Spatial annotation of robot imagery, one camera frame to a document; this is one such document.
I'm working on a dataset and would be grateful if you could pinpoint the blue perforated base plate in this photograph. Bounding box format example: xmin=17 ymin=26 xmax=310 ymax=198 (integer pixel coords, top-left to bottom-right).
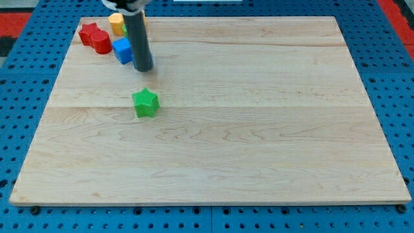
xmin=1 ymin=0 xmax=413 ymax=232

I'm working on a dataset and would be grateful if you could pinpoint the wooden board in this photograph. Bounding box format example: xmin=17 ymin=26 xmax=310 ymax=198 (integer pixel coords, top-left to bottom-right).
xmin=10 ymin=16 xmax=411 ymax=206

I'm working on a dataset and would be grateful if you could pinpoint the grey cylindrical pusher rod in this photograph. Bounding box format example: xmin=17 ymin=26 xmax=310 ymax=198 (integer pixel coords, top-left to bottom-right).
xmin=124 ymin=10 xmax=154 ymax=72

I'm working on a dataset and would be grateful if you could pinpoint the blue cube block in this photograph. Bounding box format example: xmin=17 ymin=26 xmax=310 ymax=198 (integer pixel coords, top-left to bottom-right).
xmin=112 ymin=38 xmax=133 ymax=64

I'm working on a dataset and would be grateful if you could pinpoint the green star block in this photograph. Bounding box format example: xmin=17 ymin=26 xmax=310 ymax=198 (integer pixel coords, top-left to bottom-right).
xmin=131 ymin=87 xmax=160 ymax=118

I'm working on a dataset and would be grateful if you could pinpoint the yellow hexagon block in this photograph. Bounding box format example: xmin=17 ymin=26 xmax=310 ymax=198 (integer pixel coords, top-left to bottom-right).
xmin=108 ymin=13 xmax=124 ymax=36

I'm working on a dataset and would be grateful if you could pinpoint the green block behind rod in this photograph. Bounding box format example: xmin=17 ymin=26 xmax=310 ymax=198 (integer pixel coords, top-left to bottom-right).
xmin=122 ymin=24 xmax=128 ymax=38

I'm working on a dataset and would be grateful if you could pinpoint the red star block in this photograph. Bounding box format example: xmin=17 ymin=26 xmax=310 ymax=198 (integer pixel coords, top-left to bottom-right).
xmin=78 ymin=23 xmax=100 ymax=47

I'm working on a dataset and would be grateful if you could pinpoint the red cylinder block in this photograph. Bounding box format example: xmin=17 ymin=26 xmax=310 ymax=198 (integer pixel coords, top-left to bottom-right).
xmin=90 ymin=30 xmax=113 ymax=54

